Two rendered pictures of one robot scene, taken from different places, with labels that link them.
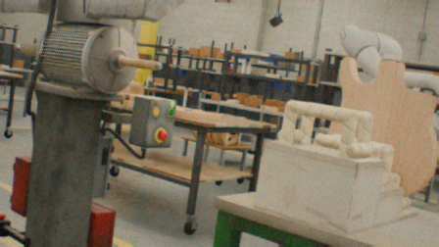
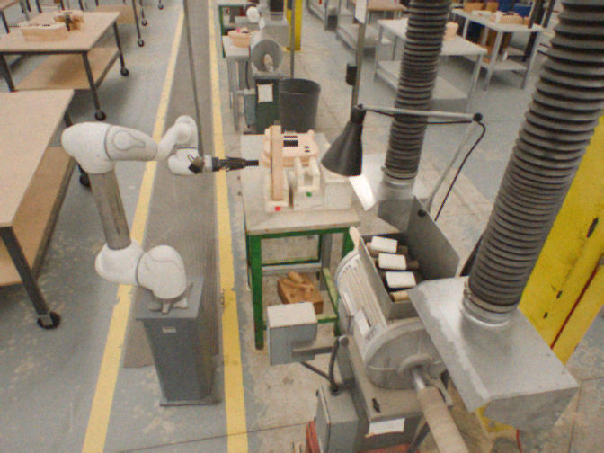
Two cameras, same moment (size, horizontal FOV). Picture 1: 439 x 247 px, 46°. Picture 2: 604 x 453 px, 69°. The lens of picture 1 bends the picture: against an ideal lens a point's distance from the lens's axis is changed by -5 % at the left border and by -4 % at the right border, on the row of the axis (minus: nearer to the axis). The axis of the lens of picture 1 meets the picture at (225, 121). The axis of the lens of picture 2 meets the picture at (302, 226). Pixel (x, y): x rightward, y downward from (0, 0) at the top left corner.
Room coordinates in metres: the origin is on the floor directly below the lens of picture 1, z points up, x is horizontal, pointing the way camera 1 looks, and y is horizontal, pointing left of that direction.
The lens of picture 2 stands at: (2.99, 0.98, 2.21)
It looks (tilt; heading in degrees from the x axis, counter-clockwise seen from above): 36 degrees down; 221
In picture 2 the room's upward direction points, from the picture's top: 2 degrees clockwise
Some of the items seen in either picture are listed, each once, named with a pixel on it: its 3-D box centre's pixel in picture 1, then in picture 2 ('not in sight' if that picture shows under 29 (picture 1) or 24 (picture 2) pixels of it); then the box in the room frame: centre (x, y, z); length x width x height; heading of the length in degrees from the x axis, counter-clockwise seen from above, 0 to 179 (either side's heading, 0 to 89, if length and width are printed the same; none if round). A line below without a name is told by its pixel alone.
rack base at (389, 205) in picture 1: (345, 195); (306, 190); (1.44, -0.35, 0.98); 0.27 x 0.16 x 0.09; 50
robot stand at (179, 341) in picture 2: not in sight; (181, 343); (2.27, -0.46, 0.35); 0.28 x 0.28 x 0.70; 45
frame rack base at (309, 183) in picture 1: (318, 184); (333, 182); (1.32, -0.25, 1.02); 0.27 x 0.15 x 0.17; 50
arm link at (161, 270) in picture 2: not in sight; (164, 269); (2.27, -0.47, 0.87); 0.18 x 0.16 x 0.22; 124
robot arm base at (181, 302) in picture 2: not in sight; (169, 294); (2.28, -0.44, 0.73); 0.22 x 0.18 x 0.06; 45
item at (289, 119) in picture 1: (288, 124); not in sight; (1.34, -0.16, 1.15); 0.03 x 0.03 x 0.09
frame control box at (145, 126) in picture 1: (136, 125); (301, 353); (2.26, 0.36, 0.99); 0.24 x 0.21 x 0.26; 52
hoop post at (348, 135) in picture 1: (348, 137); not in sight; (1.23, -0.28, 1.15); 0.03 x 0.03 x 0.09
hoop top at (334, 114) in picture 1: (320, 111); not in sight; (1.29, -0.22, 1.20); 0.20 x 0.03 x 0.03; 49
